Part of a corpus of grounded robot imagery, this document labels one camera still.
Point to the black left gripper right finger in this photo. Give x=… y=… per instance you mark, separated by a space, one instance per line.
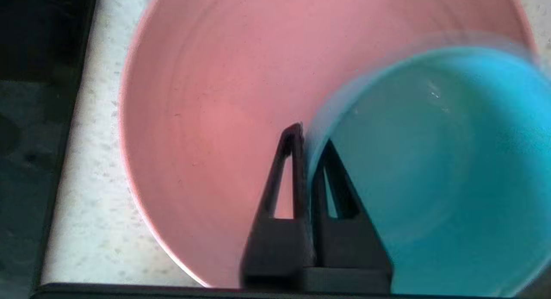
x=344 y=243

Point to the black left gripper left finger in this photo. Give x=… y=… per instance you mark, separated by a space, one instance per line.
x=280 y=247

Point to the teal bowl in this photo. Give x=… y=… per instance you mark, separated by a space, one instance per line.
x=452 y=161

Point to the pink plate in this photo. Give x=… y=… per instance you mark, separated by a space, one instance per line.
x=215 y=96

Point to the black glass cooktop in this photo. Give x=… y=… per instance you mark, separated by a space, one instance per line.
x=26 y=118

